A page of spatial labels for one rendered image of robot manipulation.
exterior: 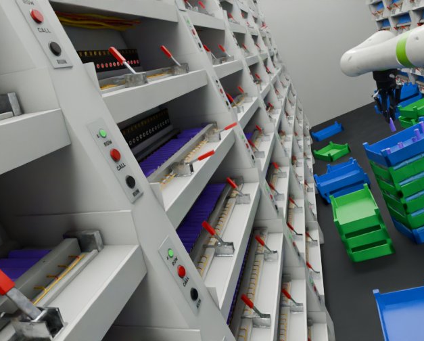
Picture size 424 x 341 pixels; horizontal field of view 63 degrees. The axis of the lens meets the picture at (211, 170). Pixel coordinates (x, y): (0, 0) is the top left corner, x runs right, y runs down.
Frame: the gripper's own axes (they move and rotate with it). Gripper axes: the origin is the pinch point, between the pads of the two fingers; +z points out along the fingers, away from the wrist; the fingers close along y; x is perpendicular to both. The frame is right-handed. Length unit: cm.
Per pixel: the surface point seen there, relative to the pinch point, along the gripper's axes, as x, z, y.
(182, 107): -22, -60, -79
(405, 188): -25.4, 19.9, -10.7
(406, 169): -22.1, 12.7, -7.7
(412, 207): -29.5, 28.8, -10.6
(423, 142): -18.8, 5.5, 2.7
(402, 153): -18.9, 5.9, -7.0
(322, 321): -63, 21, -68
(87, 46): -29, -91, -92
